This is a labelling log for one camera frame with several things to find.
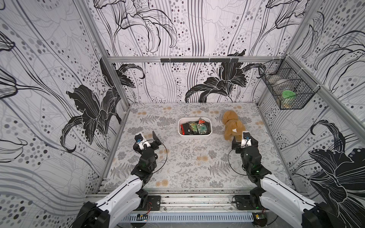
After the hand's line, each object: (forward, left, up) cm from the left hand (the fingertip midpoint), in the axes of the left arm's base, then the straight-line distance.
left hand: (150, 137), depth 81 cm
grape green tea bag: (+13, -32, -8) cm, 35 cm away
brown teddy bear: (+11, -52, -3) cm, 53 cm away
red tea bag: (+14, -18, -13) cm, 27 cm away
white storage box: (+27, -26, -17) cm, 41 cm away
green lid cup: (+19, -79, +16) cm, 83 cm away
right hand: (+3, -55, 0) cm, 55 cm away
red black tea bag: (+18, -31, -8) cm, 37 cm away
